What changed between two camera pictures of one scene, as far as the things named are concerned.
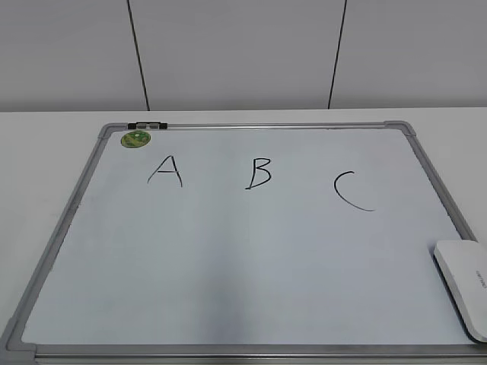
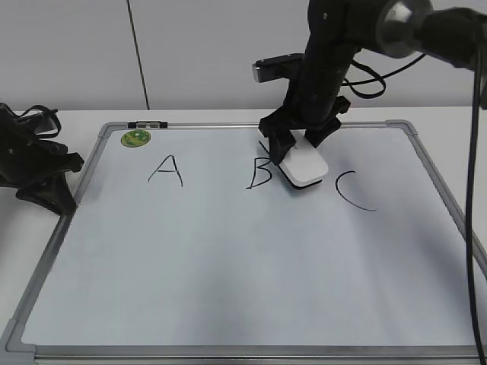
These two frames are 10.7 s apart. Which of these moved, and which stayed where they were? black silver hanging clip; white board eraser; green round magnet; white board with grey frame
Moved: white board eraser
Stayed: green round magnet; white board with grey frame; black silver hanging clip
